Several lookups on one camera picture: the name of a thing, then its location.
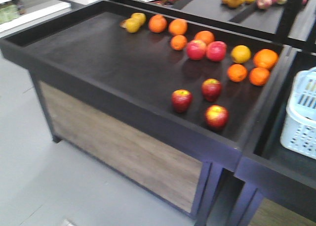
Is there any red apple front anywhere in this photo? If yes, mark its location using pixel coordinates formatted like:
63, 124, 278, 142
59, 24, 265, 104
205, 105, 229, 130

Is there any light blue plastic basket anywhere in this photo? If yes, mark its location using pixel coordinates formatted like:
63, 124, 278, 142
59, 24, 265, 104
280, 67, 316, 159

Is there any orange behind apples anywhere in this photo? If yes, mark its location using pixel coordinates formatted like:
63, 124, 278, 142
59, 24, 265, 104
194, 30, 215, 45

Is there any black wood produce display table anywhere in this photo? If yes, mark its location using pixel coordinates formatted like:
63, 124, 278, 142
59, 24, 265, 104
0, 0, 283, 221

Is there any red apple middle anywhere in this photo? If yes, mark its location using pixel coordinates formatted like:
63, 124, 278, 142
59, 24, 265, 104
201, 79, 222, 102

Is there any small orange centre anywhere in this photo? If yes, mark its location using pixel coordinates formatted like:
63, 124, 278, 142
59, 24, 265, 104
170, 35, 187, 51

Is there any small orange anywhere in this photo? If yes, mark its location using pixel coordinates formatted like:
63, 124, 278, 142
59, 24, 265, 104
249, 67, 270, 86
227, 64, 248, 83
170, 35, 187, 51

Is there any pink red apple left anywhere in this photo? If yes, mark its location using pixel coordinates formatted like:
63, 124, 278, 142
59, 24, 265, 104
186, 39, 206, 61

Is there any pink red apple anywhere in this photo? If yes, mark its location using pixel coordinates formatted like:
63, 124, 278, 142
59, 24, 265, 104
206, 41, 227, 62
186, 39, 206, 61

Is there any orange back left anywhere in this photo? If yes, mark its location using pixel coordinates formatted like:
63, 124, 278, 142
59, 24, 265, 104
148, 14, 167, 33

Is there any yellow apple front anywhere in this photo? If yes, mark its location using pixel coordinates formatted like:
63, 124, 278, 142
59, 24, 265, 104
125, 18, 141, 33

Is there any yellow apple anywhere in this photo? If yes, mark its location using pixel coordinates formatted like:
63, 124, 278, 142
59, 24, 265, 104
125, 18, 141, 33
131, 12, 146, 26

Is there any yellow apple back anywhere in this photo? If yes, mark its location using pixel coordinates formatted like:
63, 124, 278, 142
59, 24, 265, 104
131, 12, 146, 26

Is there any yellow orange fruit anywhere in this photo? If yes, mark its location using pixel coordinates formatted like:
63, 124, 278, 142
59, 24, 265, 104
231, 45, 251, 64

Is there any small orange right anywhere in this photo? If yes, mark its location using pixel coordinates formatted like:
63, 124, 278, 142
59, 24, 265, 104
249, 67, 270, 86

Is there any large orange right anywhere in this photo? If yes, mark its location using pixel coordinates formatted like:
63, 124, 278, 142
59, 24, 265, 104
253, 49, 279, 70

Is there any black rear display shelf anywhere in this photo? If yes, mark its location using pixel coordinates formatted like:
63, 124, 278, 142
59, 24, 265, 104
110, 0, 316, 52

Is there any white store shelving unit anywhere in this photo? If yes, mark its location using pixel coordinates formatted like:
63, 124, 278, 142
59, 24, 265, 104
0, 0, 71, 37

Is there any black upright shelf post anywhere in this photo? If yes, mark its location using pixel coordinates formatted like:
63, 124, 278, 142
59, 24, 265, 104
273, 0, 303, 44

